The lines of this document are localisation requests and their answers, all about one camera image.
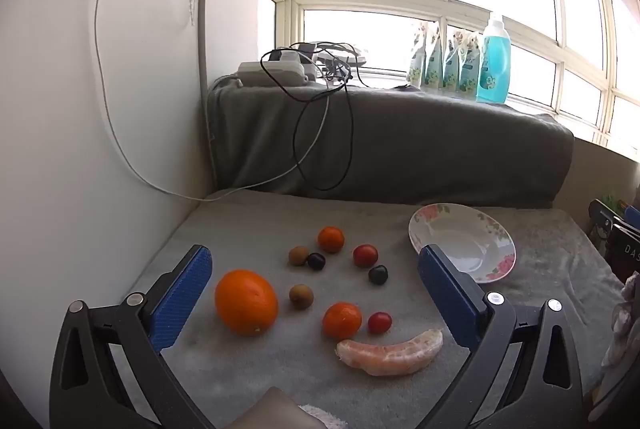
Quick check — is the white power strip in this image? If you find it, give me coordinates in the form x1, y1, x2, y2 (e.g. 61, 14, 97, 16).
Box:
237, 59, 309, 86

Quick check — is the small tangerine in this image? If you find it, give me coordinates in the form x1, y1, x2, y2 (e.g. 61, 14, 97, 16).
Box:
322, 302, 363, 340
318, 226, 346, 254

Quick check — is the large orange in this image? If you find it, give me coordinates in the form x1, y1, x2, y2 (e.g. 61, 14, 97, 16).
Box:
214, 269, 279, 337

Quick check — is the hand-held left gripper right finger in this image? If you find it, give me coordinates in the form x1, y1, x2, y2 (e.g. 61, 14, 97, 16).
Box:
417, 244, 586, 429

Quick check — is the white cabinet panel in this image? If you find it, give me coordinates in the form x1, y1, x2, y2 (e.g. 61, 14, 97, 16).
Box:
0, 0, 208, 390

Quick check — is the white window frame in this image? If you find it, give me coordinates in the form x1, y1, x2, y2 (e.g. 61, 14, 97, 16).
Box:
258, 0, 640, 160

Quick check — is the white cable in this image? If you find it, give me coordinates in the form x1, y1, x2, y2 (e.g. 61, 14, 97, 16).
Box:
94, 0, 331, 202

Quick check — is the black box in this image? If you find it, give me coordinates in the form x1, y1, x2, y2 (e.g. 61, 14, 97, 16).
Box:
587, 198, 640, 282

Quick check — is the peeled pomelo segment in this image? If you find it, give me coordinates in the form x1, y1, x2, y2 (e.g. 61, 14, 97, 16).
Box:
336, 329, 444, 377

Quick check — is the small red cherry tomato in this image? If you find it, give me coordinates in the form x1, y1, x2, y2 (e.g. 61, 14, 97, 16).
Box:
368, 312, 393, 334

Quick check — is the blue detergent bottle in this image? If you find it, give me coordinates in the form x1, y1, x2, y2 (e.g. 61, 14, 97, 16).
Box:
475, 13, 512, 104

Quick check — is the person's right hand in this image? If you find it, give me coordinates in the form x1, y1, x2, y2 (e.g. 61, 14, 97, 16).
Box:
601, 271, 640, 392

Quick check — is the floral white plate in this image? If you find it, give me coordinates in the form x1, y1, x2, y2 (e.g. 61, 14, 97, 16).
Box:
408, 203, 517, 284

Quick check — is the black cable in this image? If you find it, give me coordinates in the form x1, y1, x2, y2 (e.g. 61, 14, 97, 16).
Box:
260, 42, 368, 191

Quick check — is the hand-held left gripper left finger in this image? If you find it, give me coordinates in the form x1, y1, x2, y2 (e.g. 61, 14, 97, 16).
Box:
49, 245, 216, 429

